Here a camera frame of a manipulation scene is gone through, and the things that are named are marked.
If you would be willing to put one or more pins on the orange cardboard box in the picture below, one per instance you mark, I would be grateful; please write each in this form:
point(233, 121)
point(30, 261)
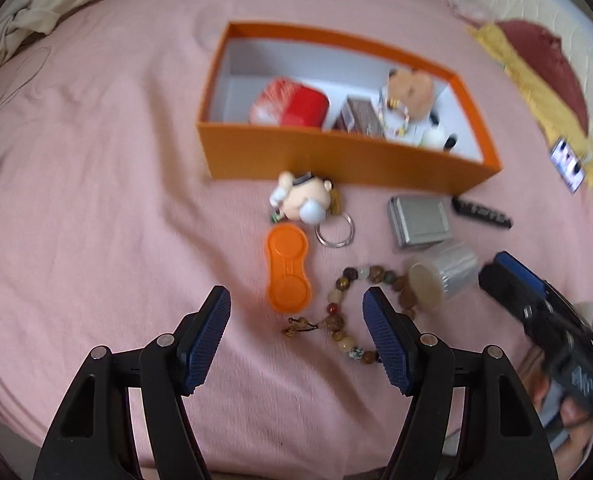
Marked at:
point(336, 160)

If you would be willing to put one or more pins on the person's right hand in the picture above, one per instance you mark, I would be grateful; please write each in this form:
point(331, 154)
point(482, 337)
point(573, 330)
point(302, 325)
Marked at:
point(573, 412)

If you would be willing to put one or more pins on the silver metal tin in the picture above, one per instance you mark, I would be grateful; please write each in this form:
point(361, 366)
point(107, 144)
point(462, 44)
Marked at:
point(421, 220)

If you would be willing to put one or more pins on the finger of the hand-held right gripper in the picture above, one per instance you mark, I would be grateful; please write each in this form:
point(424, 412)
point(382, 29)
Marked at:
point(511, 280)

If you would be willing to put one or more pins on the yellow blanket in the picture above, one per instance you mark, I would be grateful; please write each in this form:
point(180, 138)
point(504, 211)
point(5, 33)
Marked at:
point(521, 80)

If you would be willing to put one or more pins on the pink bed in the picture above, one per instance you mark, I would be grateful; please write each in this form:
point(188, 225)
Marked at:
point(101, 185)

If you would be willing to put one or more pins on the orange plastic case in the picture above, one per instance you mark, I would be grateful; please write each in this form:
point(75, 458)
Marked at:
point(287, 270)

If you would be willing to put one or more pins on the dark red pillow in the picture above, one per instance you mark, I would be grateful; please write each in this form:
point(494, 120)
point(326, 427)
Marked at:
point(546, 60)

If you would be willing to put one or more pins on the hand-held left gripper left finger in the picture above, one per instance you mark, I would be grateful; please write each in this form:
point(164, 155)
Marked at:
point(204, 345)

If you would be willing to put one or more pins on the cream cloth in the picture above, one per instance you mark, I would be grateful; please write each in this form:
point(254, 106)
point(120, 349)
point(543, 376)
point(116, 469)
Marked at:
point(51, 0)

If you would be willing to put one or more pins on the smartphone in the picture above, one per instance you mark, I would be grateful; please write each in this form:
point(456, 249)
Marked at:
point(568, 162)

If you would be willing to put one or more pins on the clear plastic container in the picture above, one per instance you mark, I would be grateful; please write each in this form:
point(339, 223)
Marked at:
point(446, 272)

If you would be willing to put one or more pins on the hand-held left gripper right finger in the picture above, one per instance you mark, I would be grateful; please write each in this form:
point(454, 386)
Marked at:
point(389, 340)

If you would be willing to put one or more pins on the brown card box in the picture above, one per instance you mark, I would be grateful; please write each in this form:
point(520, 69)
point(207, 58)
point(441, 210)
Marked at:
point(359, 115)

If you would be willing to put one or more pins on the red pouch case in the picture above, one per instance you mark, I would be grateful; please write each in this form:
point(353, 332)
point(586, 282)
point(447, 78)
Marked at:
point(296, 105)

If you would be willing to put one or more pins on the white dog toy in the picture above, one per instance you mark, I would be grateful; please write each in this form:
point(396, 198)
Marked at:
point(434, 137)

